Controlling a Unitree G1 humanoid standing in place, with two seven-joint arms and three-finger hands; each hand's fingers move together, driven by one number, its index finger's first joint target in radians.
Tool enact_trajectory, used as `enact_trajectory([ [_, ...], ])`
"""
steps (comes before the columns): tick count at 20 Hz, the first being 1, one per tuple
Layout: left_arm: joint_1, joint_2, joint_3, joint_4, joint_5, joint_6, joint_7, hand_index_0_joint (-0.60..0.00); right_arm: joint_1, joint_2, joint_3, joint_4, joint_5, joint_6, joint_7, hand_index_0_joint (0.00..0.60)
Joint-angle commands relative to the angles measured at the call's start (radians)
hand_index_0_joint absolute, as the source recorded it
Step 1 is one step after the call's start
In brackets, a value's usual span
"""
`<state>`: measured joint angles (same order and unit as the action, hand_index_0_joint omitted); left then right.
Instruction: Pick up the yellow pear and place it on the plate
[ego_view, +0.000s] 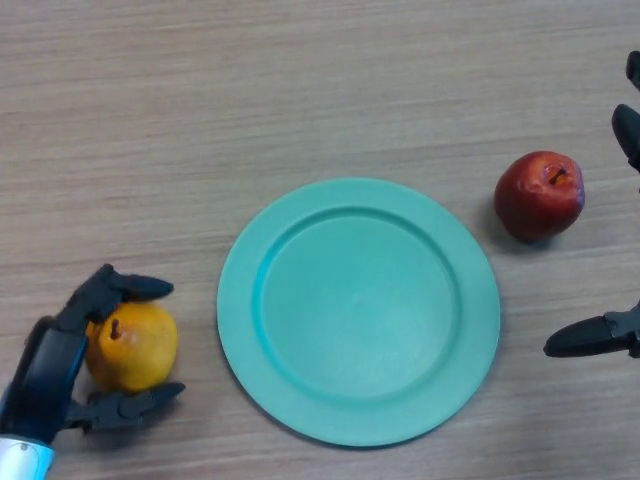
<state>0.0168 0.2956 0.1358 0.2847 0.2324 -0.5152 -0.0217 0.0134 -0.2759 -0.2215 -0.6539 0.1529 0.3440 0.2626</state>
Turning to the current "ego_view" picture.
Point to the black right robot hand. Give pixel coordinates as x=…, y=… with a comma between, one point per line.
x=600, y=337

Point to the red apple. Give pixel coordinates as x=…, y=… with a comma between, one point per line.
x=539, y=196

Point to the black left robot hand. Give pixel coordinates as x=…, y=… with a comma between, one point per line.
x=45, y=380

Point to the green round plate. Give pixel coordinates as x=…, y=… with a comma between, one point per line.
x=358, y=312

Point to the yellow pear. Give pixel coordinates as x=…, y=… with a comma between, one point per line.
x=140, y=350

